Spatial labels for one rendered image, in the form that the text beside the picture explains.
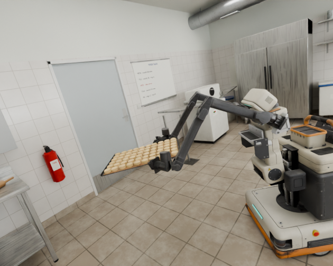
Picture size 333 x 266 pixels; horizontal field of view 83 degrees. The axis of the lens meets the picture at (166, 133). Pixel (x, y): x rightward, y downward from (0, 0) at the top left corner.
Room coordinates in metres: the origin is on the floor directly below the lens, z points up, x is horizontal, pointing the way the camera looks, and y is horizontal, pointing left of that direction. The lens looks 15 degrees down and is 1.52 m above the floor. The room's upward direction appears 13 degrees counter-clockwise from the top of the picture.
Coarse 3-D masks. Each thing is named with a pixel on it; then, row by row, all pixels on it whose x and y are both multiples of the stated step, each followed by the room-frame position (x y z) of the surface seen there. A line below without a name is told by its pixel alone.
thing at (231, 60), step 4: (228, 60) 5.62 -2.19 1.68; (232, 60) 5.54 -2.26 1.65; (232, 64) 5.55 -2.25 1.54; (232, 68) 5.56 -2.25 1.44; (232, 72) 5.57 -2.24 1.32; (232, 76) 5.58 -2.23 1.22; (232, 80) 5.59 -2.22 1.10; (236, 80) 5.50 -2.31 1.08; (232, 84) 5.60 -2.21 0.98; (236, 84) 5.51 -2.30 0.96; (236, 88) 5.52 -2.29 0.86
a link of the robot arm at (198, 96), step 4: (196, 92) 1.63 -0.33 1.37; (192, 96) 1.65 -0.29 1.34; (196, 96) 1.59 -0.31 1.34; (200, 96) 1.60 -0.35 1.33; (204, 96) 1.60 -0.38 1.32; (208, 96) 1.61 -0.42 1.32; (192, 100) 1.60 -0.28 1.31; (196, 100) 1.60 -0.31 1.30; (200, 100) 1.61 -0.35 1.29; (220, 100) 1.59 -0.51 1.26; (224, 100) 1.62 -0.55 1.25; (236, 104) 1.56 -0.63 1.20
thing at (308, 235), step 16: (256, 192) 1.59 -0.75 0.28; (272, 192) 1.54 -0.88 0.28; (256, 208) 1.41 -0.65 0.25; (272, 208) 1.34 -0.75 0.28; (288, 208) 1.31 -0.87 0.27; (256, 224) 1.42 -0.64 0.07; (272, 224) 1.19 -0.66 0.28; (288, 224) 1.15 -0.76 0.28; (304, 224) 1.12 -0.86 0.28; (320, 224) 1.09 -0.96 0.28; (272, 240) 1.16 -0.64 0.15; (288, 240) 1.11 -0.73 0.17; (304, 240) 1.06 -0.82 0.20; (320, 240) 1.05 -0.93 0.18; (288, 256) 1.06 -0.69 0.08
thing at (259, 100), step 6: (252, 90) 1.42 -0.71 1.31; (258, 90) 1.33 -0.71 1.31; (264, 90) 1.28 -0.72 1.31; (246, 96) 1.44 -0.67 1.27; (252, 96) 1.35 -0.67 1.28; (258, 96) 1.28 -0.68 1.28; (264, 96) 1.27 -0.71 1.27; (270, 96) 1.27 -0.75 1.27; (246, 102) 1.37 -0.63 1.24; (252, 102) 1.29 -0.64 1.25; (258, 102) 1.27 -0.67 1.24; (264, 102) 1.27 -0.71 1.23; (270, 102) 1.27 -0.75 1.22; (276, 102) 1.28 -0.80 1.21; (252, 108) 1.36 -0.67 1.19; (258, 108) 1.28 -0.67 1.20; (264, 108) 1.27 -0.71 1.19; (270, 108) 1.27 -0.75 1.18
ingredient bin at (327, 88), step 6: (324, 84) 3.76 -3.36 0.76; (330, 84) 3.61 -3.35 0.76; (324, 90) 3.69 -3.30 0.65; (330, 90) 3.63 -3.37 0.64; (324, 96) 3.69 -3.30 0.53; (330, 96) 3.63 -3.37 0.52; (324, 102) 3.69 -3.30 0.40; (330, 102) 3.63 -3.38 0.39; (324, 108) 3.69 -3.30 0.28; (330, 108) 3.62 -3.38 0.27; (324, 114) 3.69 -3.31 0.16; (330, 114) 3.62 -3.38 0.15
